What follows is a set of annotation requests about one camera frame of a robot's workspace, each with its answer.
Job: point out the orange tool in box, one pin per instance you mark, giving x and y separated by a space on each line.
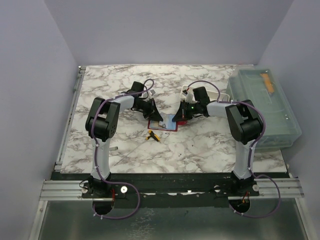
267 83

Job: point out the clear plastic storage box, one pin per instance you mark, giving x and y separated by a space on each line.
282 128

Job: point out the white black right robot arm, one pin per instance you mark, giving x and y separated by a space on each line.
246 125

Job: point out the red card holder wallet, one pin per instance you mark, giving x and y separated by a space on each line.
153 125

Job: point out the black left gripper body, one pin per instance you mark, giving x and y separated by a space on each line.
145 107

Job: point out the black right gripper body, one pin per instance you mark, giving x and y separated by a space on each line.
192 110

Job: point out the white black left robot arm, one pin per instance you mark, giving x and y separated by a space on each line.
102 121

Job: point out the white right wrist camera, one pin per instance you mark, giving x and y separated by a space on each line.
189 96

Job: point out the black aluminium mounting rail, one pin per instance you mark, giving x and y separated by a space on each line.
168 190

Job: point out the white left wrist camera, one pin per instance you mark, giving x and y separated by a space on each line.
151 93

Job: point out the white rectangular plastic tray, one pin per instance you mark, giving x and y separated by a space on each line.
211 94

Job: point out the small metal bar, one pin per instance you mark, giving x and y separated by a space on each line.
114 148

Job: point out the yellow black T-handle hex key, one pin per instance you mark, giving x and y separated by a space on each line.
151 135

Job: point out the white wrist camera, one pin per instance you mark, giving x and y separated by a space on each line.
151 93
189 96

